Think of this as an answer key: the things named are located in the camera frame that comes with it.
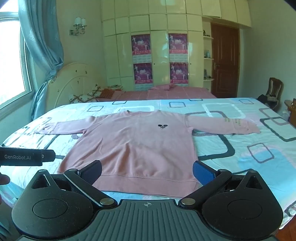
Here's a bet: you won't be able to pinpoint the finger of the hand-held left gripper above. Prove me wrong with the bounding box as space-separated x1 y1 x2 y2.
41 149 56 163

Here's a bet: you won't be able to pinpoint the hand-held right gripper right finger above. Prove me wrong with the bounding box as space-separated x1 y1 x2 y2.
178 160 265 207

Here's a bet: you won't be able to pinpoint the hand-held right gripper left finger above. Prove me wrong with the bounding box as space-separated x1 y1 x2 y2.
30 160 118 208

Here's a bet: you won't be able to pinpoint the pink sweatshirt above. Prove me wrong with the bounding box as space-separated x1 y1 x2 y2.
35 109 261 198

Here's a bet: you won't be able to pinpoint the dark clothes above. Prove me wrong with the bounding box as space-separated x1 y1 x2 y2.
256 94 278 105

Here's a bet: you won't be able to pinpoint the patterned light bed sheet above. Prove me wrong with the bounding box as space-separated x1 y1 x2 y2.
0 97 296 230

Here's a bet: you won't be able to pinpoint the floral white pillow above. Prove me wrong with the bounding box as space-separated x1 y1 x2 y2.
69 93 101 104
91 83 110 98

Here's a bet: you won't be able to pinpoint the brown striped cloth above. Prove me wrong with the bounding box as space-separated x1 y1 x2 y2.
99 89 116 98

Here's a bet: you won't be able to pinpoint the cream round headboard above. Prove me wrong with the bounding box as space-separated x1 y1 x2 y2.
45 62 109 112

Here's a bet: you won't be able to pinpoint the pink checked bed sheet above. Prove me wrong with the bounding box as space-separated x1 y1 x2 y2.
96 84 218 102

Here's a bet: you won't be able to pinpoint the crumpled pink cloth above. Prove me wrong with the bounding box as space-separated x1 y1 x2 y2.
151 83 177 91

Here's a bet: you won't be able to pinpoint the window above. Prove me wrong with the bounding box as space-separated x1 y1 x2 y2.
0 16 36 110

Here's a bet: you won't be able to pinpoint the brown wooden door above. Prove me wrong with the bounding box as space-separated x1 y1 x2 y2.
211 23 241 99

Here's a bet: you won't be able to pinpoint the wooden furniture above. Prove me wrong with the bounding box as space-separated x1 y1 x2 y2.
284 98 296 127

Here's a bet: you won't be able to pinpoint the blue curtain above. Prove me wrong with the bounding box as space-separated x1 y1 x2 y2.
18 0 64 121

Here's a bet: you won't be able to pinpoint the wooden chair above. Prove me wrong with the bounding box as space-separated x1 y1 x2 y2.
263 77 285 110

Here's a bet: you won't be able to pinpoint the cream corner shelf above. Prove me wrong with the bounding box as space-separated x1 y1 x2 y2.
202 22 215 91

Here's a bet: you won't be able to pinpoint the cream wardrobe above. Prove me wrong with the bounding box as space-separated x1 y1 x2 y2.
100 0 252 92

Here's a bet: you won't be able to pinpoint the pink wall poster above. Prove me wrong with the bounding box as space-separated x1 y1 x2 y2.
131 34 152 63
168 33 188 62
133 62 153 91
169 62 189 87

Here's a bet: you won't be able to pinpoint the wall lamp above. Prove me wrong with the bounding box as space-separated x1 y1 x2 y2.
69 17 88 36

